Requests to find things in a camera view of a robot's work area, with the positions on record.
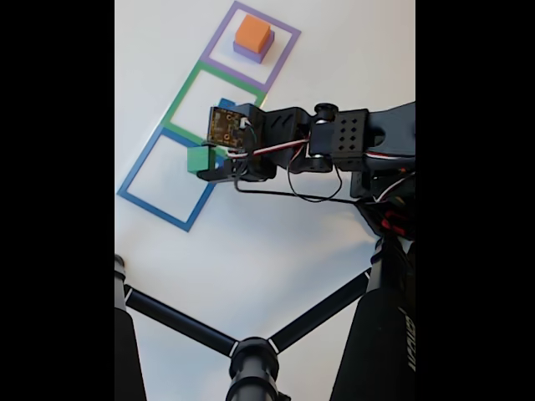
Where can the orange cube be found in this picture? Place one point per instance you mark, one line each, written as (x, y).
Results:
(253, 31)

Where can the green cube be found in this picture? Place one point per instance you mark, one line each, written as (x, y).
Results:
(200, 160)

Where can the small blue cube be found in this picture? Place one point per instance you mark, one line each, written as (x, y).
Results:
(225, 102)

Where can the purple square frame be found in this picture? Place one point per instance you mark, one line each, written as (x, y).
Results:
(288, 46)

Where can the black tripod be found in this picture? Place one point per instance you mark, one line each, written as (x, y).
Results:
(251, 363)

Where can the blue square frame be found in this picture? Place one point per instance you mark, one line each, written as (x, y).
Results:
(167, 213)

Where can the gripper camera board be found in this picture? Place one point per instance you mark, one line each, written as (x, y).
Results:
(225, 127)

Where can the flat purple block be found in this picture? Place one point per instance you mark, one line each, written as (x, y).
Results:
(251, 56)

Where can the green square frame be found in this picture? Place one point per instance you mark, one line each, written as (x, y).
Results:
(179, 100)

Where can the red black table clamp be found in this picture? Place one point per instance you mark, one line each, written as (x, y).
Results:
(393, 221)

